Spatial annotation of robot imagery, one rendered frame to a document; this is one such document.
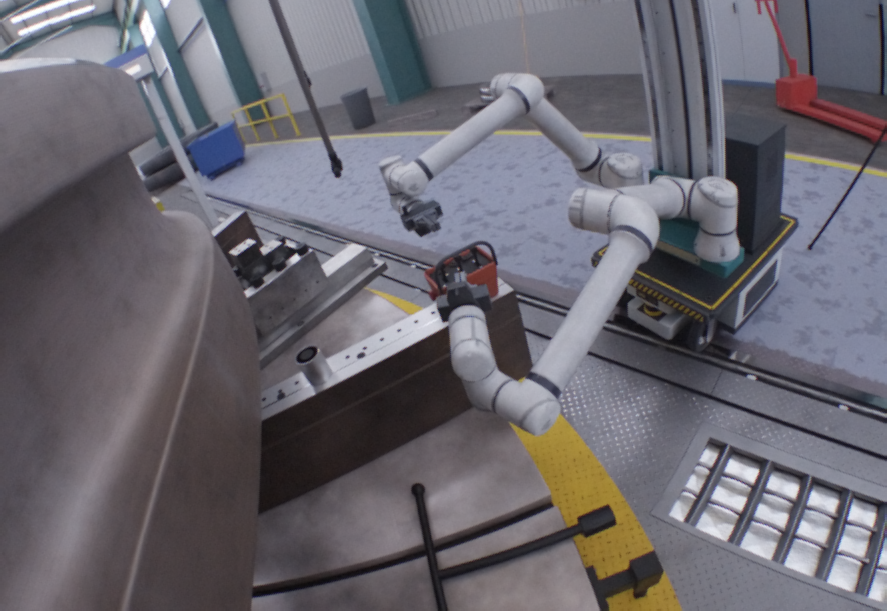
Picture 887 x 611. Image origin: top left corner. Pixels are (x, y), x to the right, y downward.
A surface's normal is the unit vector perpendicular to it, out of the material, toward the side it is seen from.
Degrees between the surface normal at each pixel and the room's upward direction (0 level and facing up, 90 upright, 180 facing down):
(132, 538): 4
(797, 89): 90
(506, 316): 90
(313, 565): 0
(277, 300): 90
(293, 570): 0
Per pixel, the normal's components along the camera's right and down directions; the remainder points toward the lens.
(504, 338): 0.40, 0.40
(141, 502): -0.22, -0.82
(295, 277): 0.70, 0.20
